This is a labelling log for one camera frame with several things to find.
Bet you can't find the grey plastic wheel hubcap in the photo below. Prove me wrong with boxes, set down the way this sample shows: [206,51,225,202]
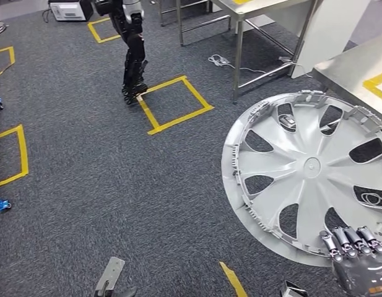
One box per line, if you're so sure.
[220,90,382,268]

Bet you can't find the white floor cable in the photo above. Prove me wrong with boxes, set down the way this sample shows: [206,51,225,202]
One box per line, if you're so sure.
[208,54,269,75]

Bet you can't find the torn yellow floor tape square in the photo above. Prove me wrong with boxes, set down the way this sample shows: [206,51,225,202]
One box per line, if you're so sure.
[219,261,248,297]

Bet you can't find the white power plug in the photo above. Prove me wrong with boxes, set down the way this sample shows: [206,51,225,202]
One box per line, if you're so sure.
[278,114,297,131]

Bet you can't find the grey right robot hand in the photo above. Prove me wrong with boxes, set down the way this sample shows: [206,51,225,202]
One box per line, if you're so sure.
[318,225,382,297]

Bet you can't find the white partition board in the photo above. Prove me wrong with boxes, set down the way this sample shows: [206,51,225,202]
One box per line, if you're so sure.
[291,0,373,79]

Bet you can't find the stainless steel workbench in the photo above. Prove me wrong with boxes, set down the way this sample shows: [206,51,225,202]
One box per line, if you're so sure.
[158,0,318,103]
[311,35,382,124]

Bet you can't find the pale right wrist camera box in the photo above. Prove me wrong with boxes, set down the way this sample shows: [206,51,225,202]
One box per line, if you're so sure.
[279,280,309,297]

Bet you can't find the white box device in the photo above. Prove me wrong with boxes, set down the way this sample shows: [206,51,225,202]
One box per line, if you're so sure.
[49,0,94,22]

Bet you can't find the yellow tape rectangles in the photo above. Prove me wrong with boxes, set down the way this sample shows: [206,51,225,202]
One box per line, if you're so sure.
[362,70,382,103]

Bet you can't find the white coiled cable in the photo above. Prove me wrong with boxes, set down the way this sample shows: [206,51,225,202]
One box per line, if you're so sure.
[360,191,382,209]

